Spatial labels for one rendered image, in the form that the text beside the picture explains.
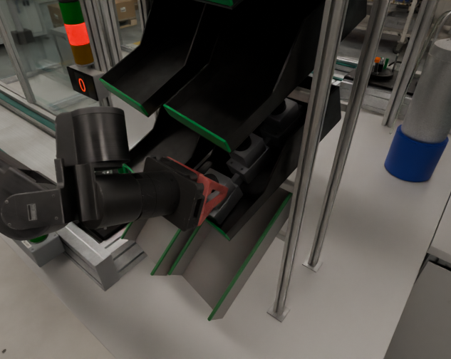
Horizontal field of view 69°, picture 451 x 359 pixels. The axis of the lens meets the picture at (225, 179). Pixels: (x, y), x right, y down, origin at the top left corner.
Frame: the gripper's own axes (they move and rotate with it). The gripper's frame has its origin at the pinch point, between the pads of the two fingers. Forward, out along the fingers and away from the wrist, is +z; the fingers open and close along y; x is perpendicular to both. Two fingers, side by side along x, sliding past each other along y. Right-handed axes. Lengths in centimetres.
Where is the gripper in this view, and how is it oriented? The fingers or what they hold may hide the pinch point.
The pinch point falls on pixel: (211, 186)
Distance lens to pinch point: 49.8
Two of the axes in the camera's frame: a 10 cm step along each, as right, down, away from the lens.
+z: 6.3, -0.7, 7.7
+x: -2.6, 9.2, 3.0
